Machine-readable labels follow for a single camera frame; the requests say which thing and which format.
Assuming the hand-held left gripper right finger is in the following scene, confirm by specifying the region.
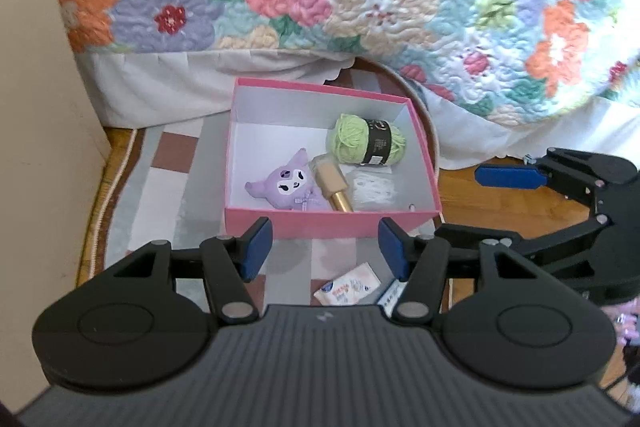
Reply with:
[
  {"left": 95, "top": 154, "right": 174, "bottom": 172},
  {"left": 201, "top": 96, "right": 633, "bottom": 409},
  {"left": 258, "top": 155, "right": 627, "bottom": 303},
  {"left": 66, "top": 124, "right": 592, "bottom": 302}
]
[{"left": 378, "top": 217, "right": 548, "bottom": 324}]

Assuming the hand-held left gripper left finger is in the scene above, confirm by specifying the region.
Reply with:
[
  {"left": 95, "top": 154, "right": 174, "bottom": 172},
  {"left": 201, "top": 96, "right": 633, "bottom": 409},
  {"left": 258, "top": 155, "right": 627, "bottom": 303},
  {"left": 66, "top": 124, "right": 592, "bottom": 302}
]
[{"left": 107, "top": 217, "right": 273, "bottom": 324}]

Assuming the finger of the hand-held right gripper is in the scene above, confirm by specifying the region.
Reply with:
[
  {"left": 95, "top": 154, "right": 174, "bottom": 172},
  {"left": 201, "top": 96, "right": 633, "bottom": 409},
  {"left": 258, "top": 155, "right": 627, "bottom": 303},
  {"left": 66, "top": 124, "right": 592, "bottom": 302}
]
[
  {"left": 435, "top": 216, "right": 612, "bottom": 274},
  {"left": 475, "top": 147, "right": 608, "bottom": 208}
]

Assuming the blue wet wipes pack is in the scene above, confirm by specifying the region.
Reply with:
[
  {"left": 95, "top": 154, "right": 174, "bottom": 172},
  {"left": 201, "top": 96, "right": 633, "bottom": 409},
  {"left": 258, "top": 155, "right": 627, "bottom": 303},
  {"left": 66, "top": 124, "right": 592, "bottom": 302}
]
[{"left": 375, "top": 279, "right": 408, "bottom": 309}]

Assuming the clear floss picks box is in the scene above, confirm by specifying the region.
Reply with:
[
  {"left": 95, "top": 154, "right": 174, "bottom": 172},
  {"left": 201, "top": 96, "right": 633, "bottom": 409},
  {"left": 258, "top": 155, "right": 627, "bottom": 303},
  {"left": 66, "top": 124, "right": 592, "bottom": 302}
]
[{"left": 345, "top": 169, "right": 401, "bottom": 212}]

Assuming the small white tissue pack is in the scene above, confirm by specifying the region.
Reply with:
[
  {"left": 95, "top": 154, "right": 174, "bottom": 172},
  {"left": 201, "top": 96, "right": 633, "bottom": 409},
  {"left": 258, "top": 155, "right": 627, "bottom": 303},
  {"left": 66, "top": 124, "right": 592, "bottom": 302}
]
[{"left": 314, "top": 262, "right": 382, "bottom": 307}]

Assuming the pink cardboard box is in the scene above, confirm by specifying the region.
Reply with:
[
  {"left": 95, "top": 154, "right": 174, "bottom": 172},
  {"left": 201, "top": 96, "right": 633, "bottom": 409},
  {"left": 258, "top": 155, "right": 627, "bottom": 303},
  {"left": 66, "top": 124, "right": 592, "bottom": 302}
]
[{"left": 223, "top": 77, "right": 443, "bottom": 240}]

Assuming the purple plush toy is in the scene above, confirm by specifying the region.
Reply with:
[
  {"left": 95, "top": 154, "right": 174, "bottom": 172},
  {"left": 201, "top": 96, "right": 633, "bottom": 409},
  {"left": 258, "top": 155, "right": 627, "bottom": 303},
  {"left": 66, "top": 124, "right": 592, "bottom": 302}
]
[{"left": 245, "top": 148, "right": 326, "bottom": 212}]

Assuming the gold capped beige bottle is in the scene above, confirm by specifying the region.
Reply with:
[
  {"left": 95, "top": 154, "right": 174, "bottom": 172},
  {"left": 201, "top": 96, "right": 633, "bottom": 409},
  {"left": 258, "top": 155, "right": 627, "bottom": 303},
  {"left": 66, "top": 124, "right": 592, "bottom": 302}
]
[{"left": 309, "top": 157, "right": 356, "bottom": 212}]

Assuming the green yarn ball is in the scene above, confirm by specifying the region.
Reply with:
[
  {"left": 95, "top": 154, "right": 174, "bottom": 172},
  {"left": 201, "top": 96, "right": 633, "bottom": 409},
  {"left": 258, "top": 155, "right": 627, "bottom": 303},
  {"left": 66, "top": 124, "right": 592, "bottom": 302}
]
[{"left": 326, "top": 113, "right": 408, "bottom": 166}]

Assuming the checkered oval rug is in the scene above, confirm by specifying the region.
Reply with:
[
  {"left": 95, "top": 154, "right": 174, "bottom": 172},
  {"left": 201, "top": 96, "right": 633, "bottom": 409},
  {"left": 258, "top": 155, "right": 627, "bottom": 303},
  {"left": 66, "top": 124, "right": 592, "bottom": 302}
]
[{"left": 75, "top": 57, "right": 443, "bottom": 308}]

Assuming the white bed skirt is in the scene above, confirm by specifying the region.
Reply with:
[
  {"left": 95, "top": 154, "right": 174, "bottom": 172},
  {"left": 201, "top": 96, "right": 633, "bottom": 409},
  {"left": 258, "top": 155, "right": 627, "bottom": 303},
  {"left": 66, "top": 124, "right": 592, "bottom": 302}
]
[{"left": 80, "top": 49, "right": 640, "bottom": 172}]

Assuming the beige wooden board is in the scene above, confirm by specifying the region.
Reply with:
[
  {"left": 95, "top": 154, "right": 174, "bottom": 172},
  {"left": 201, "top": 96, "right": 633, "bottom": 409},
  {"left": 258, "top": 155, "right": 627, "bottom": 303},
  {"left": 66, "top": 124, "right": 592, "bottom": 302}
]
[{"left": 0, "top": 0, "right": 113, "bottom": 414}]

